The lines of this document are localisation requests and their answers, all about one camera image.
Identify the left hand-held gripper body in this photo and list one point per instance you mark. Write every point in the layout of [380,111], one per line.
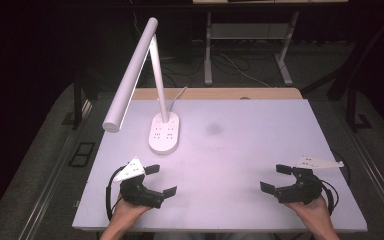
[136,193]

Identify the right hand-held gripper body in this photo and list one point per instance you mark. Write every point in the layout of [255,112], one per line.
[301,190]

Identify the person's left hand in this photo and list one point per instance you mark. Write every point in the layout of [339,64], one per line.
[128,211]

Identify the person's right hand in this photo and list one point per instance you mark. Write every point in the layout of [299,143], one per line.
[311,210]

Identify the black floor socket panel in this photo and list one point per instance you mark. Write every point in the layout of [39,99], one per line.
[81,154]

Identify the white desk lamp with socket base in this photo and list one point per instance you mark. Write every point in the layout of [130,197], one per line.
[130,76]

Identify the black metal stand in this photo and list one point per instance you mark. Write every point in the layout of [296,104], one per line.
[77,100]
[351,83]

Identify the metal floor rail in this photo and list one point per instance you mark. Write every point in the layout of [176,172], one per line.
[51,173]
[376,180]

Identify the grey metal table frame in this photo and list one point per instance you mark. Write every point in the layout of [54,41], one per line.
[246,31]

